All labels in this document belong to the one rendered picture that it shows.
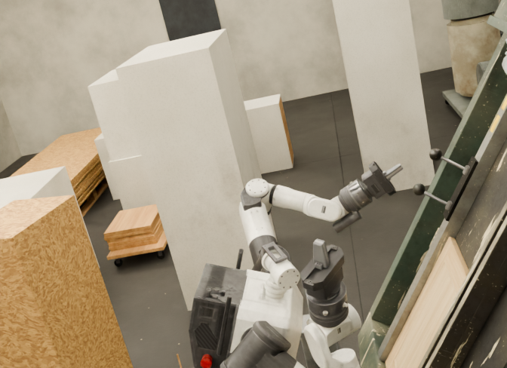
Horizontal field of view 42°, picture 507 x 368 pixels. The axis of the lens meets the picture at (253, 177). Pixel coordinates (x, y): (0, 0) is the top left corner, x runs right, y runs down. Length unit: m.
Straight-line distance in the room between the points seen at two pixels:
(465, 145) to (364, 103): 3.46
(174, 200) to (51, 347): 1.37
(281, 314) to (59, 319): 1.93
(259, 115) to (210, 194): 2.68
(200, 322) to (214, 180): 2.54
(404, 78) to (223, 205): 2.08
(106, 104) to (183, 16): 4.13
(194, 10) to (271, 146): 3.60
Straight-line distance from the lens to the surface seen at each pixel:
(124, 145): 6.20
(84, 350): 3.68
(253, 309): 1.75
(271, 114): 6.87
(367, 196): 2.11
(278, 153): 6.98
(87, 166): 7.61
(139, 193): 6.29
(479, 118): 2.21
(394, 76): 5.62
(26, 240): 3.33
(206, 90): 4.11
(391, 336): 2.22
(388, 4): 5.53
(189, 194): 4.33
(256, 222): 2.10
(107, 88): 6.10
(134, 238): 5.68
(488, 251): 1.63
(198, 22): 10.01
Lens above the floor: 2.22
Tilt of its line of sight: 18 degrees down
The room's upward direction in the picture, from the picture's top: 14 degrees counter-clockwise
